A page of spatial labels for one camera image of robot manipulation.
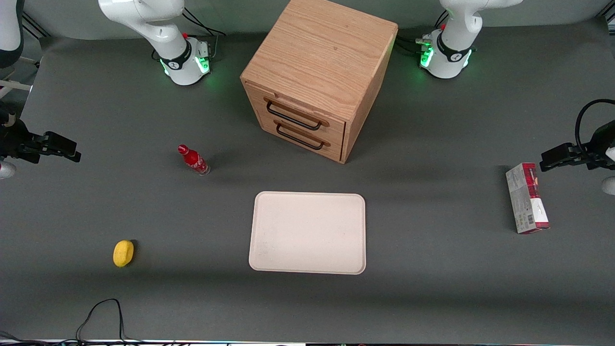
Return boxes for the black left arm base cables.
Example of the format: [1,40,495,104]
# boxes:
[394,11,450,56]

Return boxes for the red plastic soda bottle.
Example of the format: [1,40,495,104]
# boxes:
[177,144,211,176]

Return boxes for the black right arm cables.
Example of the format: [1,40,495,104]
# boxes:
[182,7,227,60]

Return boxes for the yellow lemon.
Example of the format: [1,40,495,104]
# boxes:
[113,240,135,268]

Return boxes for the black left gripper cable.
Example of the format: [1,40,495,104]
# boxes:
[575,99,615,154]

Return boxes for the grey red carton box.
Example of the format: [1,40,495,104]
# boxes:
[505,162,551,235]

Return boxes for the beige rectangular tray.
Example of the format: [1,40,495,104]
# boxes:
[248,191,367,275]

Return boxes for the black looped table cable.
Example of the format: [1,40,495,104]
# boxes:
[0,298,145,345]

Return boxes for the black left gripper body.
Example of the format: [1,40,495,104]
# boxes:
[576,120,615,171]

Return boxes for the black metal drawer handle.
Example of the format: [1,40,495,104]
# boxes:
[274,120,332,150]
[263,98,331,131]

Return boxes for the white metal stand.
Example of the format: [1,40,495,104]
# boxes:
[0,55,43,99]

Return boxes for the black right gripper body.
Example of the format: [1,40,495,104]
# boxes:
[0,104,45,164]

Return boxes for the wooden drawer cabinet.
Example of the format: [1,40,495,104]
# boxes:
[240,0,399,165]

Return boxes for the wooden drawer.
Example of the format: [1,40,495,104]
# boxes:
[244,80,347,145]
[259,113,346,164]

